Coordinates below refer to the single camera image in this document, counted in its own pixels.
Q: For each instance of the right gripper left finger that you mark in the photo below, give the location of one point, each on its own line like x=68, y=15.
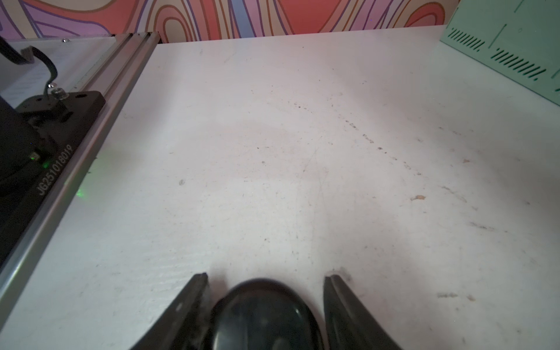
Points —
x=185, y=322

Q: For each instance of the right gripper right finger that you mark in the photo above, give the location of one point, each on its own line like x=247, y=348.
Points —
x=349, y=324

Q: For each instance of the black round earphone case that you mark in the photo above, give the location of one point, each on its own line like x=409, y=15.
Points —
x=262, y=314

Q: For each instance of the green file organizer box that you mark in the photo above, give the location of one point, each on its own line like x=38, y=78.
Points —
x=517, y=38

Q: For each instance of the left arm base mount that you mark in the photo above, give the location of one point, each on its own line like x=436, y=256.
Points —
x=38, y=139

